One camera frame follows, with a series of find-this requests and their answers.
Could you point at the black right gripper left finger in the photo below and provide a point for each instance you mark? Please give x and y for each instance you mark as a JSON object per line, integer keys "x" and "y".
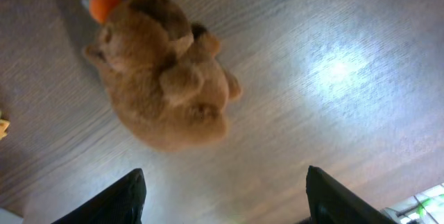
{"x": 120, "y": 203}

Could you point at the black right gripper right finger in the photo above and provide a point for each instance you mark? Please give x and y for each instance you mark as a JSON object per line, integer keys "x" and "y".
{"x": 332, "y": 203}

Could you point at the brown plush bear toy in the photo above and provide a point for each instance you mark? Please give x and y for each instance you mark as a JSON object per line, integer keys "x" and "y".
{"x": 161, "y": 73}

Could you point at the yellow small toy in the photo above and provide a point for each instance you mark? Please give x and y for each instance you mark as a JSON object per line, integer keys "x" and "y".
{"x": 4, "y": 125}

